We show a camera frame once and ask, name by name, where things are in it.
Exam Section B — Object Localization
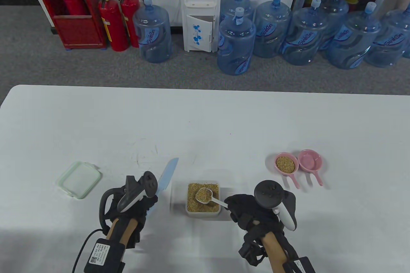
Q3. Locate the person's right hand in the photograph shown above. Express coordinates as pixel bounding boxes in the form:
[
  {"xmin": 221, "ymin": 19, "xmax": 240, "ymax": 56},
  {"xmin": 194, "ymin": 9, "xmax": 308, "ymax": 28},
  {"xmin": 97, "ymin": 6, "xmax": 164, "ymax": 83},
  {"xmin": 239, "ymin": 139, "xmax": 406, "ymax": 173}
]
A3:
[{"xmin": 224, "ymin": 194, "xmax": 297, "ymax": 266}]

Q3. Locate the person's left hand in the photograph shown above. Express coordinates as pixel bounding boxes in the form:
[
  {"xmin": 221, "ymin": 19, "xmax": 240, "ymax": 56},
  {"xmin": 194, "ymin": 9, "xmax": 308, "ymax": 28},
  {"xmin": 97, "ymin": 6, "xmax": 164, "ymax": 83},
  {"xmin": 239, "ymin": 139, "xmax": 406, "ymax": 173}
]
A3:
[{"xmin": 106, "ymin": 194, "xmax": 159, "ymax": 250}]

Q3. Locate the white coffee spoon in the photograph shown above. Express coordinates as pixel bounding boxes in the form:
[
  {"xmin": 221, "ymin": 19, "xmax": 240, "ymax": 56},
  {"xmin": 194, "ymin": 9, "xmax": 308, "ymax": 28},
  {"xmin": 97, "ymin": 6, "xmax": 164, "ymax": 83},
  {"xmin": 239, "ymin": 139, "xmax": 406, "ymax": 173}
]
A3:
[{"xmin": 195, "ymin": 187, "xmax": 229, "ymax": 210}]

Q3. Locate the clear plastic container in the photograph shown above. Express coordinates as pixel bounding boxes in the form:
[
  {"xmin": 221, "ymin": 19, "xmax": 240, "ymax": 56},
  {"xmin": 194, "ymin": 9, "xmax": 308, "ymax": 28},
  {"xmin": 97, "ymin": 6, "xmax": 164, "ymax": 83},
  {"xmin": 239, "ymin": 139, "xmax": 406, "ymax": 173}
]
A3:
[{"xmin": 186, "ymin": 180, "xmax": 222, "ymax": 218}]

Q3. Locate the light blue knife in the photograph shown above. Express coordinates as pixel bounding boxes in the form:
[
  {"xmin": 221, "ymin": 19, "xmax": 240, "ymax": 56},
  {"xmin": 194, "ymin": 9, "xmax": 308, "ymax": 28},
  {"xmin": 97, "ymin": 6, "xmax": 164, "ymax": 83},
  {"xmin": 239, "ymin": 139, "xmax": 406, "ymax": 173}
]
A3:
[{"xmin": 148, "ymin": 158, "xmax": 179, "ymax": 219}]

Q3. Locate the white sesame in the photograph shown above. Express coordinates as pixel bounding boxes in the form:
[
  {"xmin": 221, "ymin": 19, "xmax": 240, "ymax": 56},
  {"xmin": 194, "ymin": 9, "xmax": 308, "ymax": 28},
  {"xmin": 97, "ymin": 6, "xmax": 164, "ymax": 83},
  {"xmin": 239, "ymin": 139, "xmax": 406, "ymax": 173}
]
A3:
[{"xmin": 187, "ymin": 183, "xmax": 220, "ymax": 213}]

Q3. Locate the small white sesame portion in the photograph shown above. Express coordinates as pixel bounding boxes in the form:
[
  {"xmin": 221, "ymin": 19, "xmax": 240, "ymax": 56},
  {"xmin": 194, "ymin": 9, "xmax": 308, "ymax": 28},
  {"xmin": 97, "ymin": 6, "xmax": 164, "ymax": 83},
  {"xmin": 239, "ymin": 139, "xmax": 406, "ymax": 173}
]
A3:
[{"xmin": 276, "ymin": 156, "xmax": 296, "ymax": 173}]

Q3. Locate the clear green-rimmed container lid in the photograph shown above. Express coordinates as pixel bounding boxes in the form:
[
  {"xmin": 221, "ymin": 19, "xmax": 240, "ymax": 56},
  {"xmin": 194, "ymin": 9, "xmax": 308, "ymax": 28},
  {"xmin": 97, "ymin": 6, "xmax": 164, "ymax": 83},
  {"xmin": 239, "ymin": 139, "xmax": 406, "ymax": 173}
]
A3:
[{"xmin": 56, "ymin": 161, "xmax": 103, "ymax": 200}]

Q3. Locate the person's left forearm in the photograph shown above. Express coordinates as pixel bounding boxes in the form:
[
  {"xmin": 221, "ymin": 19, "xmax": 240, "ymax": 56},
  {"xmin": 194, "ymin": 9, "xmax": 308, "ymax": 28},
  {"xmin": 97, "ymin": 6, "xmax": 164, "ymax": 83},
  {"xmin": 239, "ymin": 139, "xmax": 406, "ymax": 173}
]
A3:
[{"xmin": 106, "ymin": 218, "xmax": 138, "ymax": 245}]

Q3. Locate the person's right forearm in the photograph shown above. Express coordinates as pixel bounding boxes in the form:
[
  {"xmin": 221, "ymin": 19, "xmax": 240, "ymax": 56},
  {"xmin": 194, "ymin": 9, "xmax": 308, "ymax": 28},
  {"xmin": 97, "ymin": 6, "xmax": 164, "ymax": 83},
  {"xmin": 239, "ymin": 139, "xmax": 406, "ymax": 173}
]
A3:
[{"xmin": 261, "ymin": 233, "xmax": 288, "ymax": 273}]

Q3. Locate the black white right hand controller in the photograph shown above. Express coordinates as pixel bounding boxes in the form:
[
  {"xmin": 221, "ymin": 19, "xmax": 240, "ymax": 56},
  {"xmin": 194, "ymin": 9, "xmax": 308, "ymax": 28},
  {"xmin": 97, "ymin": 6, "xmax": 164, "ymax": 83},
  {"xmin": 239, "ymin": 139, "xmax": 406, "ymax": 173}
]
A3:
[{"xmin": 254, "ymin": 180, "xmax": 297, "ymax": 231}]

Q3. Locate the row of blue water jugs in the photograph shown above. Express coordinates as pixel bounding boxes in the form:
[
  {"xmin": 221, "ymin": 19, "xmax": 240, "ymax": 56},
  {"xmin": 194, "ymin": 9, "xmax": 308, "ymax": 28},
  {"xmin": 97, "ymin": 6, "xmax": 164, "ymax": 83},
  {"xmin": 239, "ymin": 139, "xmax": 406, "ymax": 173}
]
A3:
[{"xmin": 132, "ymin": 0, "xmax": 410, "ymax": 76}]

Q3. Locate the red fire extinguisher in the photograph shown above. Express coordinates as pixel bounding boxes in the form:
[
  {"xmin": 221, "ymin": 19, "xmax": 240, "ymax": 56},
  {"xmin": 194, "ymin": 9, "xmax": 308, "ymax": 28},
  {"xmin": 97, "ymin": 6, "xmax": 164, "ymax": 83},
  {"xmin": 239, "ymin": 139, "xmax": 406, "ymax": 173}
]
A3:
[
  {"xmin": 62, "ymin": 0, "xmax": 87, "ymax": 16},
  {"xmin": 119, "ymin": 0, "xmax": 144, "ymax": 48},
  {"xmin": 98, "ymin": 0, "xmax": 129, "ymax": 52}
]

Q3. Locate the red fire extinguisher cabinet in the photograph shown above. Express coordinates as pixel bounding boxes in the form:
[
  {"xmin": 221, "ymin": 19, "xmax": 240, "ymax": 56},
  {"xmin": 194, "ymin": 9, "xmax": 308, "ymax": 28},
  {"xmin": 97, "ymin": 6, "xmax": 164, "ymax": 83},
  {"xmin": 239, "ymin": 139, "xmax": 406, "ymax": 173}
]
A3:
[{"xmin": 31, "ymin": 0, "xmax": 107, "ymax": 50}]

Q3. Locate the pink dish with handle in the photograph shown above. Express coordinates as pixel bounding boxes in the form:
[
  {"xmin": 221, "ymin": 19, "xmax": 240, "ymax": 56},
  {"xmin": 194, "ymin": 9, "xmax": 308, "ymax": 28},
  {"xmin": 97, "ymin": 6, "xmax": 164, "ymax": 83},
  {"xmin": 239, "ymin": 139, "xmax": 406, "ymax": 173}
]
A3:
[
  {"xmin": 298, "ymin": 149, "xmax": 324, "ymax": 186},
  {"xmin": 274, "ymin": 153, "xmax": 301, "ymax": 189}
]

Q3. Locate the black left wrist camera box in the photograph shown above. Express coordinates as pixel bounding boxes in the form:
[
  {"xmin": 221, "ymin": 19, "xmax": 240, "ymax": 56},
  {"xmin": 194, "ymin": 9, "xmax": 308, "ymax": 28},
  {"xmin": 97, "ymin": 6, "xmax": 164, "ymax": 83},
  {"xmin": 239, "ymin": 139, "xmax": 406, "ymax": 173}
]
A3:
[{"xmin": 84, "ymin": 238, "xmax": 126, "ymax": 273}]

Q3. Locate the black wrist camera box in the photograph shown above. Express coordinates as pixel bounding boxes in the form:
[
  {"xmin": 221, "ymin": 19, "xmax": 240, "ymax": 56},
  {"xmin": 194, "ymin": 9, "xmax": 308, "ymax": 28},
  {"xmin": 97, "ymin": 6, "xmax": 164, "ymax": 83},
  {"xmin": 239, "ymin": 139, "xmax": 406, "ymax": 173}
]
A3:
[
  {"xmin": 84, "ymin": 238, "xmax": 126, "ymax": 273},
  {"xmin": 283, "ymin": 256, "xmax": 316, "ymax": 273}
]

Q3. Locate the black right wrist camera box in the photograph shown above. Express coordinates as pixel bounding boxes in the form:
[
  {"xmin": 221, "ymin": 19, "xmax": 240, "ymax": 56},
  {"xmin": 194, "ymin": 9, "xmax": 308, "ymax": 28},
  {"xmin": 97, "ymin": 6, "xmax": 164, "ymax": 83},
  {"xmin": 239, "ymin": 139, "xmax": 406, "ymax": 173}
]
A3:
[{"xmin": 283, "ymin": 256, "xmax": 316, "ymax": 273}]

